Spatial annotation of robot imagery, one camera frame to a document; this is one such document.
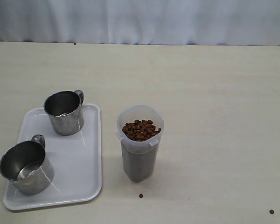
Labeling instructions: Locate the steel mug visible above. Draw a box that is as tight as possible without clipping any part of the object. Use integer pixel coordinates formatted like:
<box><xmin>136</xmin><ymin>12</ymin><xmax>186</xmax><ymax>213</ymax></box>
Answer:
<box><xmin>0</xmin><ymin>134</ymin><xmax>54</xmax><ymax>195</ymax></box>
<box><xmin>43</xmin><ymin>90</ymin><xmax>84</xmax><ymax>136</ymax></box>

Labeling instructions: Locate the clear plastic pitcher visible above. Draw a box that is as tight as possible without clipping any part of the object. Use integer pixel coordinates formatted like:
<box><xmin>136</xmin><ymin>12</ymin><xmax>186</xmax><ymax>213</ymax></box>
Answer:
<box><xmin>116</xmin><ymin>105</ymin><xmax>164</xmax><ymax>182</ymax></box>

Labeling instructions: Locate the white plastic tray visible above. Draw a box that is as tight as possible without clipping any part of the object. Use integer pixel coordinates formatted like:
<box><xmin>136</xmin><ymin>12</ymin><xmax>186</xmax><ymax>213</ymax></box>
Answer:
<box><xmin>3</xmin><ymin>104</ymin><xmax>102</xmax><ymax>211</ymax></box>

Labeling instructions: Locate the white curtain backdrop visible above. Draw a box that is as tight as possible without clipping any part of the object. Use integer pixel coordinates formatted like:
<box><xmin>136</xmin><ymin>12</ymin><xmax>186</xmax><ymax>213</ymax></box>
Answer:
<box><xmin>0</xmin><ymin>0</ymin><xmax>280</xmax><ymax>46</ymax></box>

